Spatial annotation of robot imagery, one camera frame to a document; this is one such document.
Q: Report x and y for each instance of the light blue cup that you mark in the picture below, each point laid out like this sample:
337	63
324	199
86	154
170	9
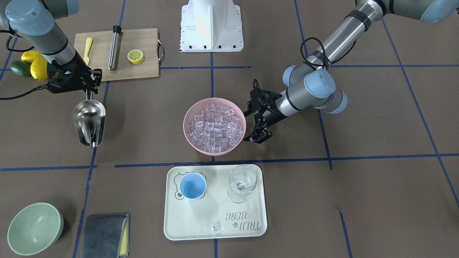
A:
193	186

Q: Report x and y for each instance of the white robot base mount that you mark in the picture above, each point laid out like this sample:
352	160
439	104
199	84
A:
211	26

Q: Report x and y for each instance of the yellow lemon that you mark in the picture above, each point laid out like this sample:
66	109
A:
31	56
38	69

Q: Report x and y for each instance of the cream bear tray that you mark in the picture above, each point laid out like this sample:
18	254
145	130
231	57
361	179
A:
186	219

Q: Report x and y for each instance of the grey folded cloth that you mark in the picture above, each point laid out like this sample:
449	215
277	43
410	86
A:
106	236

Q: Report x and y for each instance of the clear ice cubes pile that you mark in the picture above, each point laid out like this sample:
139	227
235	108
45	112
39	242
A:
215	127

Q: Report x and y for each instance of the pink bowl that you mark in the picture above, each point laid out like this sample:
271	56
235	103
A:
215	150

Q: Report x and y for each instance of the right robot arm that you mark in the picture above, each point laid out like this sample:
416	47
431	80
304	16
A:
35	21

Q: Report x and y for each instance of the green avocado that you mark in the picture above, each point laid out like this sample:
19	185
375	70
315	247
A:
21	68

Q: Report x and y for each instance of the single ice cube on tray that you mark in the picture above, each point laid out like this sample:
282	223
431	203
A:
216	227

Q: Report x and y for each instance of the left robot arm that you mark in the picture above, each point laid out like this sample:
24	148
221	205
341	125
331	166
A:
310	84

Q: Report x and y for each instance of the lemon half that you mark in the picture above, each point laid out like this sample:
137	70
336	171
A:
135	56

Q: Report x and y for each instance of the metal cylinder rod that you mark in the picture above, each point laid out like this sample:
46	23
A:
115	48

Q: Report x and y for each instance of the yellow plastic knife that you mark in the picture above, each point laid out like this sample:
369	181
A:
88	45

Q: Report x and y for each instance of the wooden cutting board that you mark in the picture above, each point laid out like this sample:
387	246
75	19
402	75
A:
144	39

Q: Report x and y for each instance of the green bowl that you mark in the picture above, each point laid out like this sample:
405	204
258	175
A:
34	229

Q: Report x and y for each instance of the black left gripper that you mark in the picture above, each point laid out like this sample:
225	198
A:
271	113

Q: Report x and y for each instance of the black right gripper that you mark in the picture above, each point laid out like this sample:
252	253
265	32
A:
77	66

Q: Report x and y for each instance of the clear wine glass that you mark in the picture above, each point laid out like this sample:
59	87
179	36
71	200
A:
241	183

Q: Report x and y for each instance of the metal ice scoop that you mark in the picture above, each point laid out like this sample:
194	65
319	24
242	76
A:
89	121

